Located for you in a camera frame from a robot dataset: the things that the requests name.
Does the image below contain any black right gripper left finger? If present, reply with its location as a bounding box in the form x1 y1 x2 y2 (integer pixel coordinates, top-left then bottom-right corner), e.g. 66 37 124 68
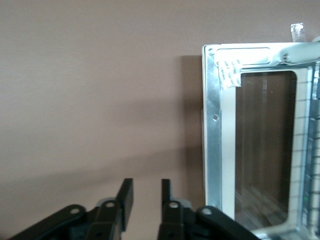
7 177 135 240

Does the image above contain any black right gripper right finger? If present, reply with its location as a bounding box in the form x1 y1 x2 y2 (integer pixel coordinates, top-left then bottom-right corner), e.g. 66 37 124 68
157 178 262 240

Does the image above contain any white toaster oven body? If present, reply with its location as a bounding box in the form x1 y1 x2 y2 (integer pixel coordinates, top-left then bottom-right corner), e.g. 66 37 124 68
279 37 320 240

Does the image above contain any brown table cover sheet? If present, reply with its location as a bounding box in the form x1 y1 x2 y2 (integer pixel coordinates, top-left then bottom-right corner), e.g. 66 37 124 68
0 0 320 240

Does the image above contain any white text sticker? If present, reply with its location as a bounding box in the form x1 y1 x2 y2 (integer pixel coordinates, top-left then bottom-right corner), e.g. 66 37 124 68
214 58 243 90

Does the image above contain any clear tape piece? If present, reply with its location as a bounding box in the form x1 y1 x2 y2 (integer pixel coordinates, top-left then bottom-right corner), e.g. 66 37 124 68
289 22 306 43

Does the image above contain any wire oven rack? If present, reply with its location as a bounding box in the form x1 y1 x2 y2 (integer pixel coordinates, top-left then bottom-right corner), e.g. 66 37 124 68
296 62 320 231

